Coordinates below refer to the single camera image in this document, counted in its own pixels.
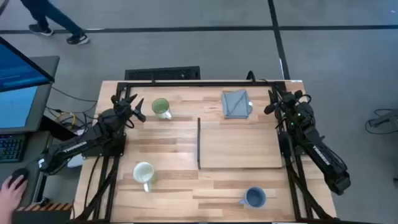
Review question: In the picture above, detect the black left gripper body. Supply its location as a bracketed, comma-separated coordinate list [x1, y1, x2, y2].
[111, 95, 147, 124]

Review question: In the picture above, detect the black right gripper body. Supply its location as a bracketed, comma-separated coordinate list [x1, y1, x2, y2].
[275, 91, 307, 116]

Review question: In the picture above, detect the ribbed green white mug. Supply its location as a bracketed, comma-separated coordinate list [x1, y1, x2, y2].
[151, 98, 172, 121]

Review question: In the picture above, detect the tall pale yellow-green mug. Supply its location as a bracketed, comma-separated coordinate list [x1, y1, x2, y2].
[132, 161, 155, 193]

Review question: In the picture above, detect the blue-grey mug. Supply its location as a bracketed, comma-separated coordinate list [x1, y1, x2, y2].
[238, 185, 267, 208]

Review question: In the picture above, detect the wooden shelf board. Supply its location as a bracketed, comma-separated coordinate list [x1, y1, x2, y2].
[200, 128, 283, 170]

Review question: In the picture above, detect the folded grey cloth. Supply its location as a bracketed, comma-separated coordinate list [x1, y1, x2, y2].
[220, 89, 253, 119]

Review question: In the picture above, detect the black perforated floor panel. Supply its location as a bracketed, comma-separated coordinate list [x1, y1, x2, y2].
[124, 65, 201, 81]

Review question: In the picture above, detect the white power adapter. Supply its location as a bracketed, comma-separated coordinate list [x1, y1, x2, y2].
[67, 152, 84, 169]

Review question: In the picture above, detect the grey desk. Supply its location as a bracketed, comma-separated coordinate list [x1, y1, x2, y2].
[0, 130, 52, 208]

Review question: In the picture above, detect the grey-framed computer monitor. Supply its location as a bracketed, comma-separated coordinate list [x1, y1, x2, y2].
[0, 55, 60, 134]

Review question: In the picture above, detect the person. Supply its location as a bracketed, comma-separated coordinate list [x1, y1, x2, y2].
[20, 0, 90, 46]

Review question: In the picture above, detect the black-framed computer monitor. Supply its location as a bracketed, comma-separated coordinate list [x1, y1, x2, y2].
[0, 36, 55, 93]

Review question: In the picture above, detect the black keyboard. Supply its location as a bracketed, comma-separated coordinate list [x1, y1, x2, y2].
[0, 133, 25, 163]

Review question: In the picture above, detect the black computer mouse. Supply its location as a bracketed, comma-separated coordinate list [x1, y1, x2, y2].
[8, 167, 29, 189]

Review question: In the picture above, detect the black hazard-striped box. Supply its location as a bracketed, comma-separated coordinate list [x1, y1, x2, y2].
[12, 202, 74, 224]

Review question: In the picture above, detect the person's hand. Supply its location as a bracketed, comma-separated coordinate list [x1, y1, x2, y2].
[0, 174, 29, 224]

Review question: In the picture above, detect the yellow cable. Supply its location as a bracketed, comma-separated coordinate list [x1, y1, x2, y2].
[54, 111, 77, 130]

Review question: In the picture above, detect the black floor cable heap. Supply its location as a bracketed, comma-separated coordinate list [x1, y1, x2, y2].
[365, 108, 398, 135]

